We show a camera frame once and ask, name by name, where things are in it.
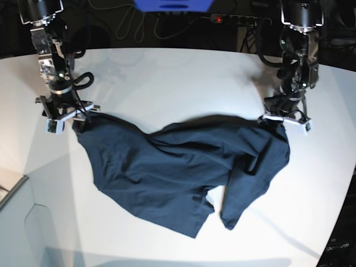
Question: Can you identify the grey looped cable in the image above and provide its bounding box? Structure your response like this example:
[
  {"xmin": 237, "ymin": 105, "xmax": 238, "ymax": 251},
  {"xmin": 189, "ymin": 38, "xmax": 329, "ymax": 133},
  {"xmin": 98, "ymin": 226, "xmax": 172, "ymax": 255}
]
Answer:
[{"xmin": 115, "ymin": 5, "xmax": 195, "ymax": 41}]

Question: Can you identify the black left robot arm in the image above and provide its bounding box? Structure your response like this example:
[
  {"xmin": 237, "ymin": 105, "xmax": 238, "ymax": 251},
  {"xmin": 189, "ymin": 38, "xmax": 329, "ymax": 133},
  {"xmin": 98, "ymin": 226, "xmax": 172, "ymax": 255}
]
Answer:
[{"xmin": 255, "ymin": 1, "xmax": 324, "ymax": 125}]

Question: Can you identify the dark navy t-shirt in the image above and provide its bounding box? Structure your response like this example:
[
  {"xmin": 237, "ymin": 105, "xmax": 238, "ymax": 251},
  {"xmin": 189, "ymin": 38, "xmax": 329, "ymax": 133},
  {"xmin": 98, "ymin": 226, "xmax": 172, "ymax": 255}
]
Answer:
[{"xmin": 76, "ymin": 113, "xmax": 290, "ymax": 238}]

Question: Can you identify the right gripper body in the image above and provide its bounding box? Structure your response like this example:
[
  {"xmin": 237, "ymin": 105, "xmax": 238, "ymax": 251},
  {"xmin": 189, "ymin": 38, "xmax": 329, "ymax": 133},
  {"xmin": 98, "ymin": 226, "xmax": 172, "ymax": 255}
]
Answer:
[{"xmin": 35, "ymin": 90, "xmax": 100, "ymax": 124}]

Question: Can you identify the black device with label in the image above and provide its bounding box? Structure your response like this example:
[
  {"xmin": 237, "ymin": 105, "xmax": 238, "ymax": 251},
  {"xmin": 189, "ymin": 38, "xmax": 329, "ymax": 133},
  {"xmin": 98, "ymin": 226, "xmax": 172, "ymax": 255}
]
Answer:
[{"xmin": 317, "ymin": 240, "xmax": 355, "ymax": 267}]

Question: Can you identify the blue plastic bin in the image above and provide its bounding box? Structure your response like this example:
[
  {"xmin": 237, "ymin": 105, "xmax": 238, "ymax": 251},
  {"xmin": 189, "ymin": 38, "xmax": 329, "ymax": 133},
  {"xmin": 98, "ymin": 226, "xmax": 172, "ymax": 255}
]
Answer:
[{"xmin": 134, "ymin": 0, "xmax": 214, "ymax": 12}]

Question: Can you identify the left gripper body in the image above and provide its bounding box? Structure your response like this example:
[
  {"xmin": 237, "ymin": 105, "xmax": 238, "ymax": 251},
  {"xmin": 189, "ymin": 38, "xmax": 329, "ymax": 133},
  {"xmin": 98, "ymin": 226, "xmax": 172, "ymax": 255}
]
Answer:
[{"xmin": 264, "ymin": 90, "xmax": 309, "ymax": 122}]

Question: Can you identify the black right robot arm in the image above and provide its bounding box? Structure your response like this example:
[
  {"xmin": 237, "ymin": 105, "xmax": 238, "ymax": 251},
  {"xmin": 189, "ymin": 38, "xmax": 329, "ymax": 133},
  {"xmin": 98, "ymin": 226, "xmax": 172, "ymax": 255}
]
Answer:
[{"xmin": 18, "ymin": 1, "xmax": 99, "ymax": 135}]

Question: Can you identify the black power strip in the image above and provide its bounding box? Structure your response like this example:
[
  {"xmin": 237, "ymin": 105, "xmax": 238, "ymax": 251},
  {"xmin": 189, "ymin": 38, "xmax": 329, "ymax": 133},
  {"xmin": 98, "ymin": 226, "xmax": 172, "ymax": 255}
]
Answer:
[{"xmin": 209, "ymin": 14, "xmax": 261, "ymax": 26}]

